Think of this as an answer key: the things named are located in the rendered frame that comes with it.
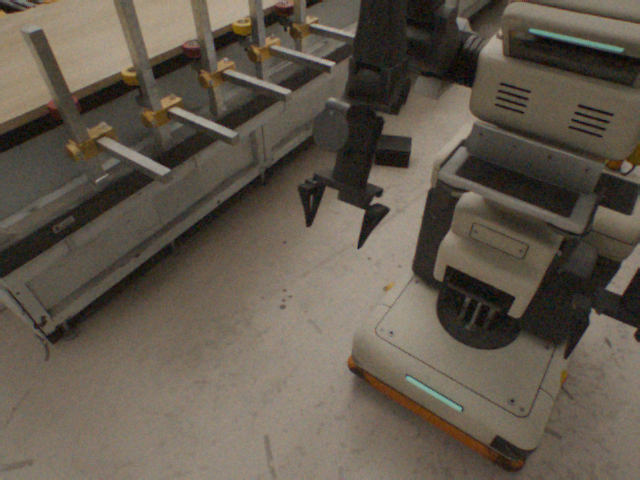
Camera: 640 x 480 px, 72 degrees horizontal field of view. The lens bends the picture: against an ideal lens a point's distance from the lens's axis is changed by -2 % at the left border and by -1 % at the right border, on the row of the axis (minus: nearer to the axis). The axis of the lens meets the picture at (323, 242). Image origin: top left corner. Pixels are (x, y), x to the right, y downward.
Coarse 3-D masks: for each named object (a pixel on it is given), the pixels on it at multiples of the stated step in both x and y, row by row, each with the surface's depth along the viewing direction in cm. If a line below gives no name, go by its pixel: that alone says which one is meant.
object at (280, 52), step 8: (240, 40) 170; (248, 40) 169; (272, 48) 164; (280, 48) 164; (280, 56) 164; (288, 56) 162; (296, 56) 159; (304, 56) 158; (312, 56) 158; (304, 64) 159; (312, 64) 157; (320, 64) 155; (328, 64) 154; (328, 72) 155
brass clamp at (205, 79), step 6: (222, 60) 154; (222, 66) 151; (228, 66) 152; (234, 66) 154; (204, 72) 148; (216, 72) 148; (198, 78) 148; (204, 78) 146; (210, 78) 147; (216, 78) 149; (222, 78) 151; (204, 84) 148; (210, 84) 148; (216, 84) 150
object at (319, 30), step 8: (288, 16) 185; (280, 24) 186; (288, 24) 184; (312, 24) 179; (312, 32) 179; (320, 32) 177; (328, 32) 175; (336, 32) 173; (344, 32) 173; (344, 40) 173; (352, 40) 171
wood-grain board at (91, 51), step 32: (64, 0) 186; (96, 0) 186; (160, 0) 186; (224, 0) 185; (288, 0) 188; (0, 32) 161; (64, 32) 161; (96, 32) 161; (160, 32) 161; (192, 32) 161; (224, 32) 166; (0, 64) 142; (32, 64) 142; (64, 64) 142; (96, 64) 142; (128, 64) 142; (0, 96) 127; (32, 96) 127; (0, 128) 117
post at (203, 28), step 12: (192, 0) 132; (204, 0) 133; (192, 12) 135; (204, 12) 135; (204, 24) 137; (204, 36) 139; (204, 48) 142; (204, 60) 145; (216, 60) 147; (216, 96) 154; (216, 108) 157
